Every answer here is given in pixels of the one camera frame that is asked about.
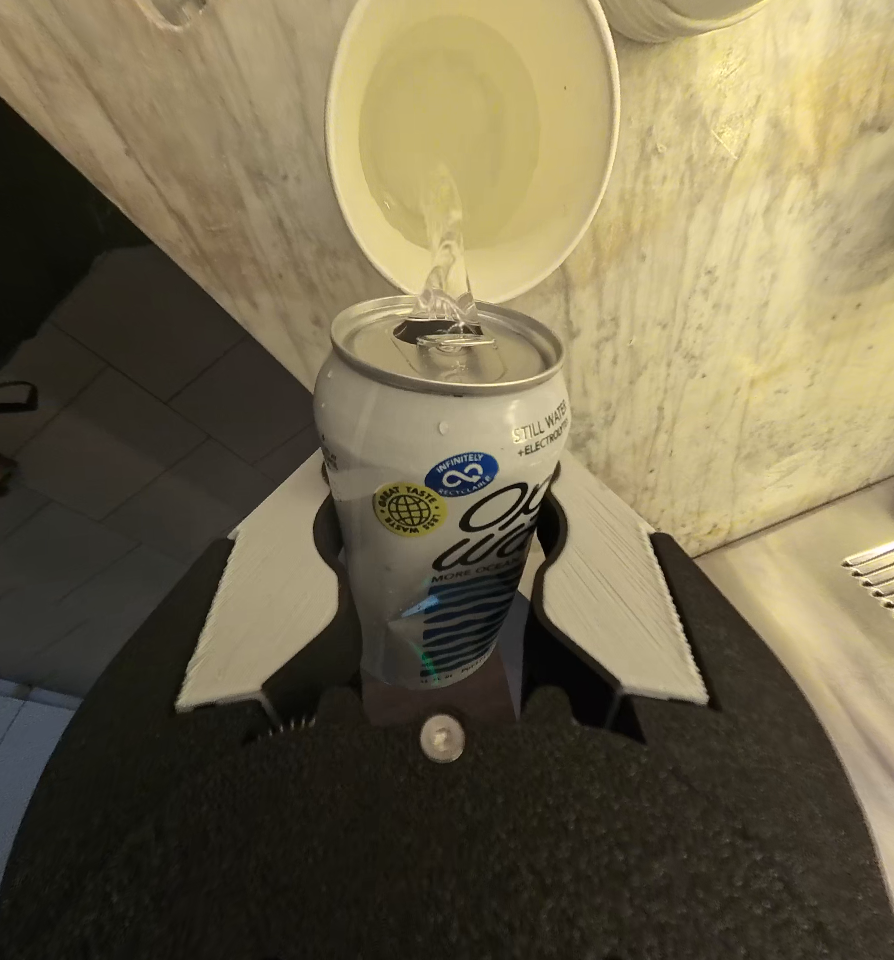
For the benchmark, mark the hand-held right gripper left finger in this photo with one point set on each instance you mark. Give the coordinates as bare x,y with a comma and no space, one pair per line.
266,600

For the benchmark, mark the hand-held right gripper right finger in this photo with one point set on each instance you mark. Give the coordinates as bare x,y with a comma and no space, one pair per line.
619,600

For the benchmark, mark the white aluminium water can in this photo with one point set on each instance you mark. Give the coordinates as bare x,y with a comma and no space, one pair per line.
387,450

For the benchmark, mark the white paper cup green band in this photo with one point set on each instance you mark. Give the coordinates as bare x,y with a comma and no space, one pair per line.
492,112

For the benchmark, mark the white marble desk countertop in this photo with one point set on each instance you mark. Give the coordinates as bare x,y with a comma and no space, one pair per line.
717,300

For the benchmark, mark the stainless steel sink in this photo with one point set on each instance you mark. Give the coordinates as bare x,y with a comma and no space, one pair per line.
792,600

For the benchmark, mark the stack of inverted paper cups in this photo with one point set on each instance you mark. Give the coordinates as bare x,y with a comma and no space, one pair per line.
679,19

